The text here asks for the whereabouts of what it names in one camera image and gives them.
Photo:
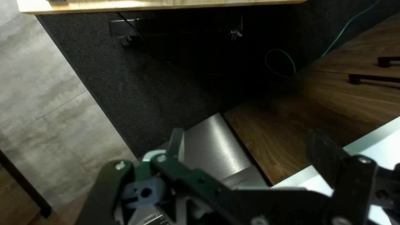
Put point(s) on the dark wood lower cabinets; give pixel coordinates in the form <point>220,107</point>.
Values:
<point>274,126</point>

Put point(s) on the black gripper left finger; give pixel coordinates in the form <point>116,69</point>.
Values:
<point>161,189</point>

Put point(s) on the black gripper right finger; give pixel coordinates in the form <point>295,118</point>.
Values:
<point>357,183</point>

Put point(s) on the light wooden table edge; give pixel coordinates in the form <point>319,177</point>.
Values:
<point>64,7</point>

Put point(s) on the black cabinet handle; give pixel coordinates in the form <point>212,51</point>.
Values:
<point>357,78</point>
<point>386,62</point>

